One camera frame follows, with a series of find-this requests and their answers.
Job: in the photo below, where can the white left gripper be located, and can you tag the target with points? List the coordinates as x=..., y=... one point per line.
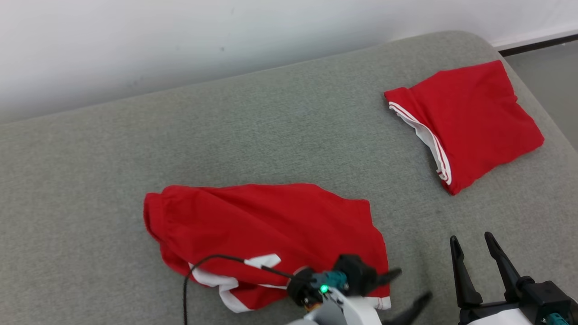
x=347, y=313

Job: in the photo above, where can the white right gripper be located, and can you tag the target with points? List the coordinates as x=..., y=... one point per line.
x=496, y=316

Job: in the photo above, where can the red white jersey shirt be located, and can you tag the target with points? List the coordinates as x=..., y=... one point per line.
x=271, y=221

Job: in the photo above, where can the red jersey with white sleeves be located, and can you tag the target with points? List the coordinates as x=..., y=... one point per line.
x=478, y=117

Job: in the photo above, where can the white skirting board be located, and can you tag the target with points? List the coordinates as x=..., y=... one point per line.
x=542, y=40

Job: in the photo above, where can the grey fabric sofa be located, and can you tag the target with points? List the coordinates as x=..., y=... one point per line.
x=135, y=135

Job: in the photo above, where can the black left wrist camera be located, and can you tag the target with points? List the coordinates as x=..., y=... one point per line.
x=356, y=271

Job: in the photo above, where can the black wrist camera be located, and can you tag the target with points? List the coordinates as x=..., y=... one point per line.
x=356, y=271
x=546, y=295

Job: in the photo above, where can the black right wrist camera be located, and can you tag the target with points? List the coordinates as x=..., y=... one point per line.
x=546, y=295

